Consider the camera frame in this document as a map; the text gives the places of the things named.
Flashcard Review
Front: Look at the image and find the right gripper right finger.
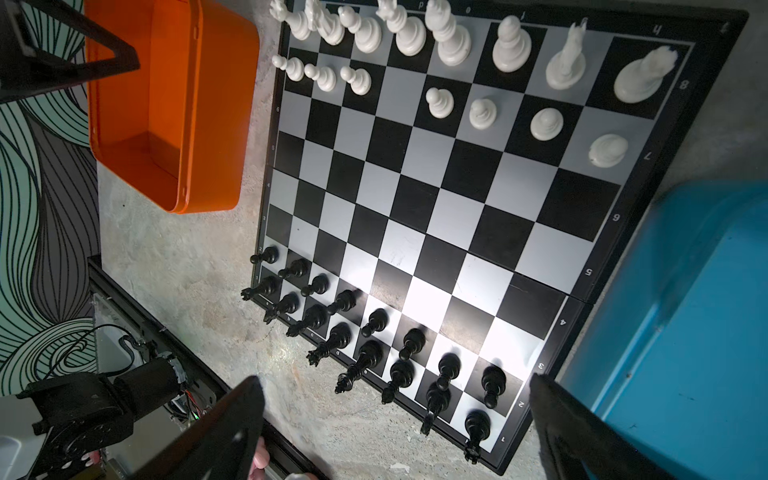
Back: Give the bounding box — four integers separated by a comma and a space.
530, 374, 672, 479

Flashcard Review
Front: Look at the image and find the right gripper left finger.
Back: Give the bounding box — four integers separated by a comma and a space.
132, 375, 265, 479

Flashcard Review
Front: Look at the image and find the blue plastic bin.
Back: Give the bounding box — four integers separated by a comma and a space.
560, 181, 767, 479

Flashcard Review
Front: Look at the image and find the orange plastic bin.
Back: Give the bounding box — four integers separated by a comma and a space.
84, 0, 259, 214

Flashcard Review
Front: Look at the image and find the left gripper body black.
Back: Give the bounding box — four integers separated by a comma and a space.
1, 1, 72, 104

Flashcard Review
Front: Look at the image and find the pink big-eared figurine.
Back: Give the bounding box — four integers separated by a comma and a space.
248, 437, 270, 480

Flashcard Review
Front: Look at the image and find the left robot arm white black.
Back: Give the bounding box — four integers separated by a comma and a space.
1, 86, 133, 478

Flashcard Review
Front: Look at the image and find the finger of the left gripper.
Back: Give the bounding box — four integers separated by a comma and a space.
23, 1, 140, 90

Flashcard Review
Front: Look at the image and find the black white chessboard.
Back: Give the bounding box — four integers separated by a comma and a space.
242, 1, 749, 474

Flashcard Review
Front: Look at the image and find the white pawn far left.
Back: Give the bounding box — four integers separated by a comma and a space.
271, 55, 305, 82

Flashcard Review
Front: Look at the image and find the white back row piece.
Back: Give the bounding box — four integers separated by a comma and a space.
269, 0, 311, 41

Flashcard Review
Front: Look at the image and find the black piece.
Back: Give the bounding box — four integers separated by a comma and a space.
420, 385, 451, 436

